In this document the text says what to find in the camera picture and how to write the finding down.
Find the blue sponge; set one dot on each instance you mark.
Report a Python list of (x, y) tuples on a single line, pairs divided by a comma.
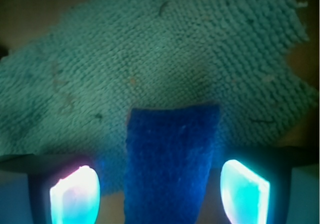
[(169, 157)]

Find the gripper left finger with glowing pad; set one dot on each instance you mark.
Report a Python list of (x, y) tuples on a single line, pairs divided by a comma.
[(48, 189)]

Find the teal terry cloth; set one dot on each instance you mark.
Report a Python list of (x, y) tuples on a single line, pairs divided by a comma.
[(71, 90)]

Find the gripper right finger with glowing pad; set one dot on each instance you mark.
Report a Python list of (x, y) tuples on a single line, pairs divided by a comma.
[(270, 185)]

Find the brown paper bag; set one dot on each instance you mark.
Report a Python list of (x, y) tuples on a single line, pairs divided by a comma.
[(24, 20)]

